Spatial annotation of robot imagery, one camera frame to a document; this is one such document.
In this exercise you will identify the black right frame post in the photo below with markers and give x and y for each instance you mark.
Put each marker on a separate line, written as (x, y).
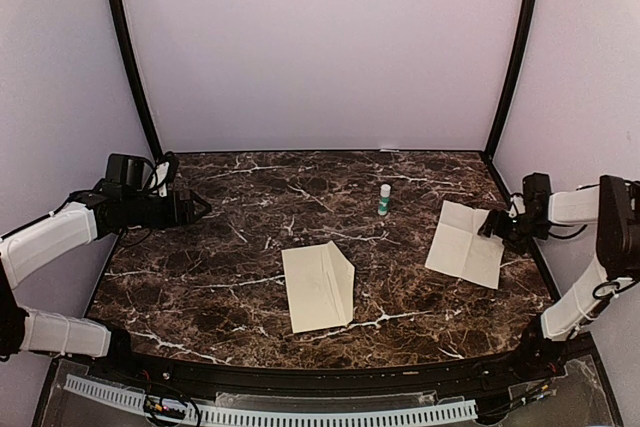
(516, 59)

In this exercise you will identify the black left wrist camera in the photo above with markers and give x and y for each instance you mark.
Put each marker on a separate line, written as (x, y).
(164, 174)

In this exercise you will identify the beige paper envelope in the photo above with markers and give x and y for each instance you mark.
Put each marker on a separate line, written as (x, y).
(319, 284)

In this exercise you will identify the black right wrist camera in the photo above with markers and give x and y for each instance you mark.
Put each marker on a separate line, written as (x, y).
(534, 198)

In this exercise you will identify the green white glue stick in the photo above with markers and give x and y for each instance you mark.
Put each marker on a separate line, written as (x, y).
(383, 205)

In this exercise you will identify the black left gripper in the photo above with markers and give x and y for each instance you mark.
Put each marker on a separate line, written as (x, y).
(186, 216)

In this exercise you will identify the black frame post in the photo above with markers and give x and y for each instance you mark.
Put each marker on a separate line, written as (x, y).
(516, 59)
(134, 79)

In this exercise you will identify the white slotted cable duct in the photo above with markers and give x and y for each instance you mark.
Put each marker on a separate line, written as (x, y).
(243, 410)

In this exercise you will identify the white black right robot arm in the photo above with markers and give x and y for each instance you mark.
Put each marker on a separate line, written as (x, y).
(609, 208)

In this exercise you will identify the black left frame post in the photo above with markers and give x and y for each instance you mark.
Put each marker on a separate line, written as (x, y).
(134, 79)

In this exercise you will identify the white spare paper sheet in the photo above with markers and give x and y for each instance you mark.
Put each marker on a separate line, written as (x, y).
(458, 250)

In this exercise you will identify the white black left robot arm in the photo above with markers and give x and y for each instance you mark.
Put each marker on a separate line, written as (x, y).
(134, 192)

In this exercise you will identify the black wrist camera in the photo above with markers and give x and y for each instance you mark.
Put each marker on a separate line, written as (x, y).
(534, 198)
(164, 174)

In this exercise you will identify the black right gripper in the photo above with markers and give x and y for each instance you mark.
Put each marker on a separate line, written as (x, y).
(494, 225)

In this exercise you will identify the black front table rail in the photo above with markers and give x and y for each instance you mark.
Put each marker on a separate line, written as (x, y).
(484, 377)

